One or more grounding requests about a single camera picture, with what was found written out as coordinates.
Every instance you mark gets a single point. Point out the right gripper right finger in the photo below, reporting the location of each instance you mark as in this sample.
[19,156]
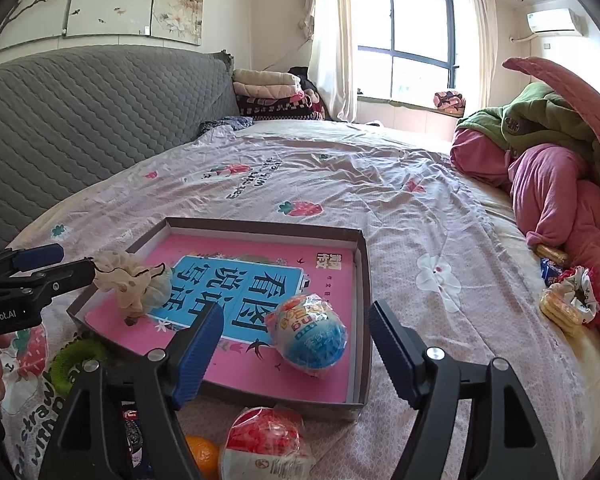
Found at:
[505,439]

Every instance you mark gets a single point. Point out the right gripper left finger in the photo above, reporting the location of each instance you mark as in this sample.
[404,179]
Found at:
[89,439]

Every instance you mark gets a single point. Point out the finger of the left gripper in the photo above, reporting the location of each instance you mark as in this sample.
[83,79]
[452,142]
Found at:
[13,261]
[37,289]

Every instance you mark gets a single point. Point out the small orange tangerine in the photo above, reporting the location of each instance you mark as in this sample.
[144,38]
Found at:
[206,456]

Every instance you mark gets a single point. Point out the cream dotted scrunchie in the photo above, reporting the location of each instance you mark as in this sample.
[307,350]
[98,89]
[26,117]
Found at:
[137,287]

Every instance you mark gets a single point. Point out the white red toy egg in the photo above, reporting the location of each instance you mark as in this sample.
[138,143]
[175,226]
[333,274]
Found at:
[266,443]

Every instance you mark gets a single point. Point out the blue red toy egg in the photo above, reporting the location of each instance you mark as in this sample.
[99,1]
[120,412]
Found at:
[308,334]

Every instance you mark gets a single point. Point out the blue oreo cookie packet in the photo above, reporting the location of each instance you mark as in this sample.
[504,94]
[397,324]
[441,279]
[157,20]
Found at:
[134,436]

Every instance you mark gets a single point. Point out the pink blue picture book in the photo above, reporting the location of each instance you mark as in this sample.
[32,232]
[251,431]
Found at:
[248,276]

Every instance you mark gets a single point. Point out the dark shallow cardboard box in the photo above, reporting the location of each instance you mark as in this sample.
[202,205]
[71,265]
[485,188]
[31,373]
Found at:
[347,412]

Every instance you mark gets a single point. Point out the grey quilted headboard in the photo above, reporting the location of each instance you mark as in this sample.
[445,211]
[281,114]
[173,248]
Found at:
[73,117]

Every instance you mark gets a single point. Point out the biscuit packet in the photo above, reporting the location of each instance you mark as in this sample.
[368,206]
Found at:
[570,302]

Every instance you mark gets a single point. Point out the blue snack wrapper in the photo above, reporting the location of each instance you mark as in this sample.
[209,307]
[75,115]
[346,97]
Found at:
[550,271]

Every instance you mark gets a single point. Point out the pink strawberry bedsheet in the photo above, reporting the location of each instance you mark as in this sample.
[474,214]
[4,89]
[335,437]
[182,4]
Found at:
[435,255]

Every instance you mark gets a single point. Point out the pink quilt heap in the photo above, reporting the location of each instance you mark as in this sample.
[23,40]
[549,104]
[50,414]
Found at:
[554,204]

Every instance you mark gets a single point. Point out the dark patterned cloth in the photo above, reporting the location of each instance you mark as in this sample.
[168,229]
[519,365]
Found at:
[235,123]

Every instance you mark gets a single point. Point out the stack of folded blankets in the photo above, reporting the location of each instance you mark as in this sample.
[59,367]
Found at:
[267,95]

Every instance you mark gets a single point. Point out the green blanket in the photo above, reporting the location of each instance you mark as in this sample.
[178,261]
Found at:
[538,115]

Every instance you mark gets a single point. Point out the pink quilted pillow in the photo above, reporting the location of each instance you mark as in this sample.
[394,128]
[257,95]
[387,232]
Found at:
[580,95]

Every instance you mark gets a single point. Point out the patterned bag on sill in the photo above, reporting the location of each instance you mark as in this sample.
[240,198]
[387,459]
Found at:
[450,102]

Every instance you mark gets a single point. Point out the left cream curtain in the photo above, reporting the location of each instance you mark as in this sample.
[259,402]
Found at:
[331,65]

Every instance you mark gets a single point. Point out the cream curtain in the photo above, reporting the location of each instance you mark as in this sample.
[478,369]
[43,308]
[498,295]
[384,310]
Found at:
[482,50]
[331,65]

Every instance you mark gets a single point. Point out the white air conditioner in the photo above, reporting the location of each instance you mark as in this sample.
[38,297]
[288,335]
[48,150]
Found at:
[561,21]

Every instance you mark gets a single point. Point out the right cream curtain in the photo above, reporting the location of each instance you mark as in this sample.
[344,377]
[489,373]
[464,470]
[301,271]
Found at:
[482,50]

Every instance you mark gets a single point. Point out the floral wall painting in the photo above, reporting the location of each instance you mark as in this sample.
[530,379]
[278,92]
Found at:
[33,20]

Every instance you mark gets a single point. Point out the window with dark frame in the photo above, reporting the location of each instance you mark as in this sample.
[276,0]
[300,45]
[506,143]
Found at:
[406,49]

